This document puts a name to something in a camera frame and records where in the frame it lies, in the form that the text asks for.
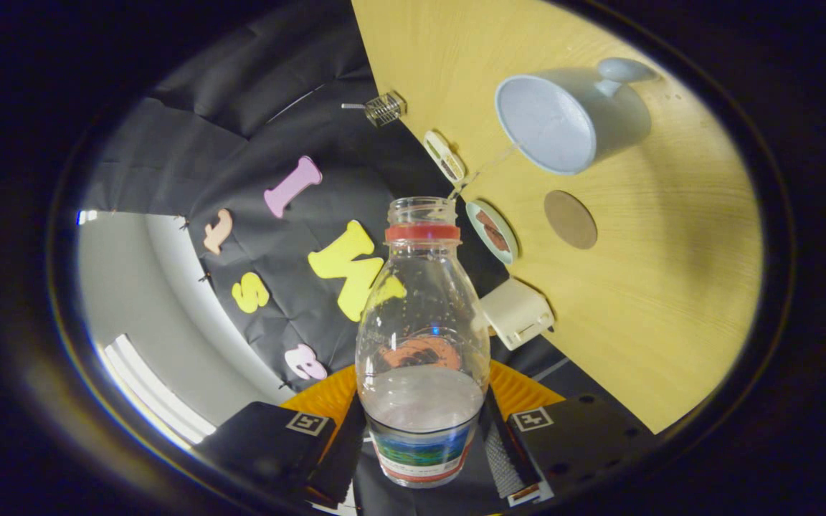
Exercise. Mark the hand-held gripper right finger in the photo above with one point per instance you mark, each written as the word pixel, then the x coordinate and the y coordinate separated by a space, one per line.
pixel 585 444

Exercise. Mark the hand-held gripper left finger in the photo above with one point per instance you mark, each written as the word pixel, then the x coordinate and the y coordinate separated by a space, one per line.
pixel 277 444

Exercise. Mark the brown round coaster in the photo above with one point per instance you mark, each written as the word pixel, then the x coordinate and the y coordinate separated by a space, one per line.
pixel 571 220

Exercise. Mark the white cup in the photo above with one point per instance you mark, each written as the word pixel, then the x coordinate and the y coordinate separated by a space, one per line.
pixel 599 122

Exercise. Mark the long ceiling light panel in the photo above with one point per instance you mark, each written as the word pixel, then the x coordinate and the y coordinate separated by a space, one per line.
pixel 155 390

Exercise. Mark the white toaster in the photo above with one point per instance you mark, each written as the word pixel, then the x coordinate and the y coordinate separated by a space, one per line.
pixel 517 315

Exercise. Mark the wooden table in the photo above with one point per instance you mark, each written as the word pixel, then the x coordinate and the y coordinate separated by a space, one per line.
pixel 671 287

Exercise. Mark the brown meat piece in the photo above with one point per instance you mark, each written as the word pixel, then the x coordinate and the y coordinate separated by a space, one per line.
pixel 500 241
pixel 486 221

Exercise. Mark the pale green plate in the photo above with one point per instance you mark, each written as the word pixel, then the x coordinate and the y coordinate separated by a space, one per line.
pixel 476 222

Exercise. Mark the small ceiling light panel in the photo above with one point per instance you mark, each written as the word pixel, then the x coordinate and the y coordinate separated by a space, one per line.
pixel 87 216

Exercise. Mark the black backdrop cloth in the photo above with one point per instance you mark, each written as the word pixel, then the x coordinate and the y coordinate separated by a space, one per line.
pixel 241 129

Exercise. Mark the white divided snack tray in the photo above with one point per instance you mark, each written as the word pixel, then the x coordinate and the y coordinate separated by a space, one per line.
pixel 445 156

